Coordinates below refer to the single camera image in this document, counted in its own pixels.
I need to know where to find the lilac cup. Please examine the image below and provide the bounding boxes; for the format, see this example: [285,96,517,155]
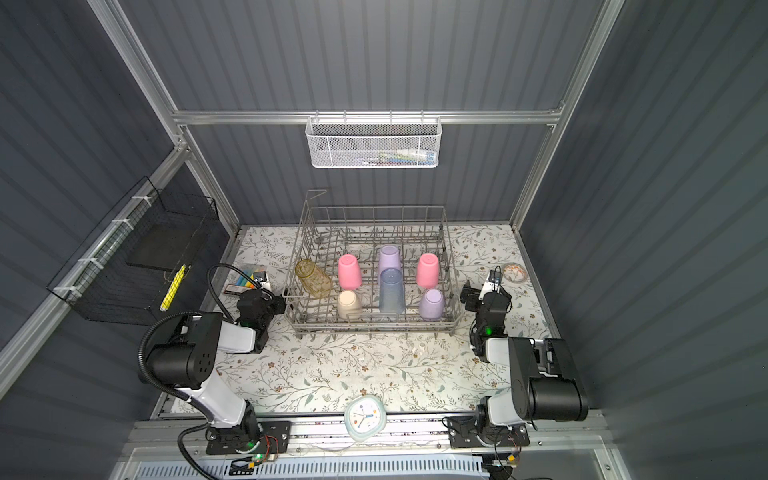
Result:
[378,245,402,272]
[419,288,445,321]

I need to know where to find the clear amber glass cup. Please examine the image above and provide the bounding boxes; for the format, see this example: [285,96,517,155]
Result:
[294,259,333,299]

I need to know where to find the pink cup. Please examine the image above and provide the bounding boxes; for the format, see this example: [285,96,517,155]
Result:
[416,253,440,289]
[337,254,363,290]

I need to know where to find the beige cup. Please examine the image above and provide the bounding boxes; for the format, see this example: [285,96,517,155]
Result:
[337,290,362,321]

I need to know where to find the clear blue cup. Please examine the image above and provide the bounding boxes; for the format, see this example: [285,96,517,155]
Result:
[379,268,406,314]

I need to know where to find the lilac cup front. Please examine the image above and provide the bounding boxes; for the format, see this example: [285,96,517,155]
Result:
[378,245,402,272]

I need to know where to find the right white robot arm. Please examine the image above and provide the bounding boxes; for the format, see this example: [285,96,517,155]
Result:
[455,282,589,447]

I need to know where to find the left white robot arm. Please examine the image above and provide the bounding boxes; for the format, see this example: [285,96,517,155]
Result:
[138,263,286,454]

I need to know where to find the small patterned dish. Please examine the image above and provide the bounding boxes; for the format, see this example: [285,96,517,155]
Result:
[502,263,529,284]

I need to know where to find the coloured marker pack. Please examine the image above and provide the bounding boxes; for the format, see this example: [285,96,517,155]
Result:
[224,270,271,295]

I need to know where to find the yellow marker pen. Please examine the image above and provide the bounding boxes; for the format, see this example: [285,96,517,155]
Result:
[159,265,187,312]

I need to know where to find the white mint clock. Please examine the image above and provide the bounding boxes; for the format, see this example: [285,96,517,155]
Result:
[344,395,387,442]

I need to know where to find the items in white basket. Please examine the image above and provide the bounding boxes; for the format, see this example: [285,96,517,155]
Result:
[354,148,438,167]

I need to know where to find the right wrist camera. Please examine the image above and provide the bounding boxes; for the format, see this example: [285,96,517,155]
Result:
[479,266,503,300]

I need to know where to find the grey wire dish rack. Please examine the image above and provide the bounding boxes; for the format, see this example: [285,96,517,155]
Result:
[283,189,460,335]

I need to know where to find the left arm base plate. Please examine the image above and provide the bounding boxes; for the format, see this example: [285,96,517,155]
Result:
[205,421,292,455]

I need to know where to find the black wire wall basket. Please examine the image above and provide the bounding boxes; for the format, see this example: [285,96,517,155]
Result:
[47,184,227,326]

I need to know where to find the white mesh wall basket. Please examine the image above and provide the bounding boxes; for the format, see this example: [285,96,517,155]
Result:
[305,118,443,169]

